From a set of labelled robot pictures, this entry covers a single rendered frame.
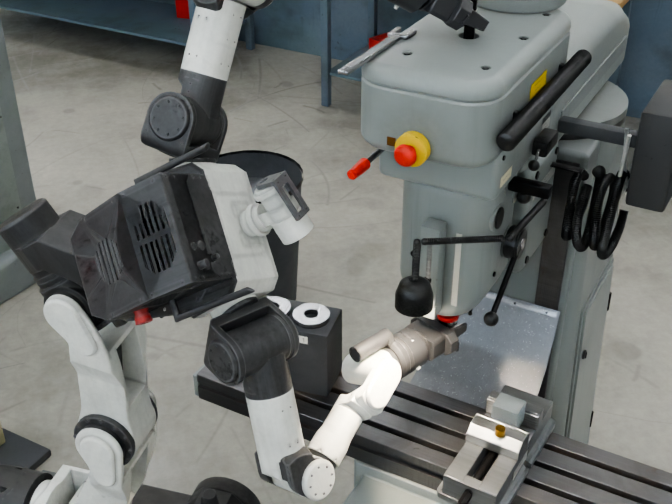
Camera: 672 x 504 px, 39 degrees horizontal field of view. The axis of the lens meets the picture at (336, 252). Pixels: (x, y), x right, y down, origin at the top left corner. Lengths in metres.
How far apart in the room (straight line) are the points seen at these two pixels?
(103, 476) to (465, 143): 1.11
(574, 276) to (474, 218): 0.61
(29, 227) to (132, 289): 0.33
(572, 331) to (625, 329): 1.83
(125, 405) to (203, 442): 1.55
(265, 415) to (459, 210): 0.53
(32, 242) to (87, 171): 3.68
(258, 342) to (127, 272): 0.26
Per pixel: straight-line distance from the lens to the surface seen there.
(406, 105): 1.61
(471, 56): 1.67
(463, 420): 2.30
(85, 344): 1.97
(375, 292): 4.35
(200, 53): 1.78
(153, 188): 1.63
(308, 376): 2.31
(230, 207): 1.74
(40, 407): 3.90
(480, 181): 1.72
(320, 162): 5.49
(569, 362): 2.54
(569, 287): 2.39
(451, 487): 2.08
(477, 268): 1.88
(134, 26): 7.15
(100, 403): 2.11
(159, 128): 1.75
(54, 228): 1.94
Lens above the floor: 2.47
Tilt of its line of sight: 32 degrees down
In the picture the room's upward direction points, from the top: straight up
